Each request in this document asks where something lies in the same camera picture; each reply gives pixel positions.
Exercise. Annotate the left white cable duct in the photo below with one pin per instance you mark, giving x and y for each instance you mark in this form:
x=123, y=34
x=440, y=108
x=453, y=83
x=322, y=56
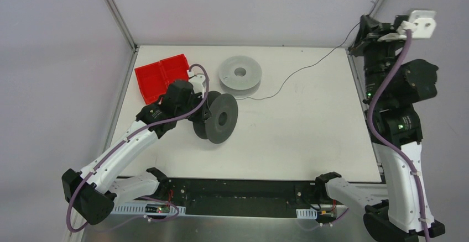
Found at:
x=153, y=209

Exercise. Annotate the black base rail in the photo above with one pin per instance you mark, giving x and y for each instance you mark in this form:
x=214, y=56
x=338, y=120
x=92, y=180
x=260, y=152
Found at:
x=242, y=198

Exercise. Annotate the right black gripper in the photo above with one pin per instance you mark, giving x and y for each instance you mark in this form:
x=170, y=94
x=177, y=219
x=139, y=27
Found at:
x=373, y=46

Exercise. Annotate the white perforated spool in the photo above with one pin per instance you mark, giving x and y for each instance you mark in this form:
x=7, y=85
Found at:
x=240, y=75

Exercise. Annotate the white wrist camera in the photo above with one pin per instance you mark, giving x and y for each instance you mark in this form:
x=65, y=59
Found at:
x=198, y=82
x=420, y=22

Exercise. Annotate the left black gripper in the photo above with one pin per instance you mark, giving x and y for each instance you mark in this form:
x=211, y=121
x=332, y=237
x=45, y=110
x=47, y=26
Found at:
x=199, y=110

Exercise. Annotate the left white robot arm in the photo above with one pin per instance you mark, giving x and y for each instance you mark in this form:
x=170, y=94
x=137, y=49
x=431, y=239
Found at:
x=95, y=190

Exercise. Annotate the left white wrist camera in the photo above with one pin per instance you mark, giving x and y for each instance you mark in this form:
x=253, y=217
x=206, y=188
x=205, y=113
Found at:
x=198, y=82

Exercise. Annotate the white cable duct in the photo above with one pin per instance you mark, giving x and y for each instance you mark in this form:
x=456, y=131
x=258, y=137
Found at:
x=306, y=213
x=153, y=209

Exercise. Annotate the red plastic bin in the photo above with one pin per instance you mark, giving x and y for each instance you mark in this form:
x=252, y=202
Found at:
x=154, y=79

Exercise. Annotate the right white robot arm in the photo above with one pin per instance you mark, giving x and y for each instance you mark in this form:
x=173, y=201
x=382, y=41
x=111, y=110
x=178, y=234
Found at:
x=392, y=87

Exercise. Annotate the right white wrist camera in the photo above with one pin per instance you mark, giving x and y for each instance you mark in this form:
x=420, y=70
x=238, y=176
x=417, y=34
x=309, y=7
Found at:
x=420, y=22

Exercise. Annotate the dark grey spool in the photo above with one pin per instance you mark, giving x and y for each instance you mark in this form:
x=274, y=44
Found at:
x=222, y=122

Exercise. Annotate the right white cable duct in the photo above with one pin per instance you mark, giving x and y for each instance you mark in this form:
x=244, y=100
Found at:
x=306, y=213

